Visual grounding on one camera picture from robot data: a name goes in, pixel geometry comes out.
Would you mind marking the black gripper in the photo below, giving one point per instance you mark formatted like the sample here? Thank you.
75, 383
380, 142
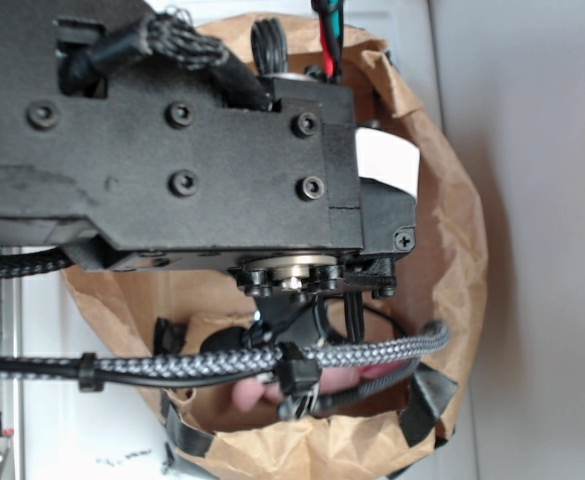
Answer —
316, 297

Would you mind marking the pink plush bunny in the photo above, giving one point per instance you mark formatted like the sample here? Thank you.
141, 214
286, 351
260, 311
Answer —
247, 394

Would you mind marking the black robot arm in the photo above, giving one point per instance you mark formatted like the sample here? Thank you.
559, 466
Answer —
131, 142

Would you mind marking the brown paper bag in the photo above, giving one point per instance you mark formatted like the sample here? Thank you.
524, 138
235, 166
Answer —
444, 277

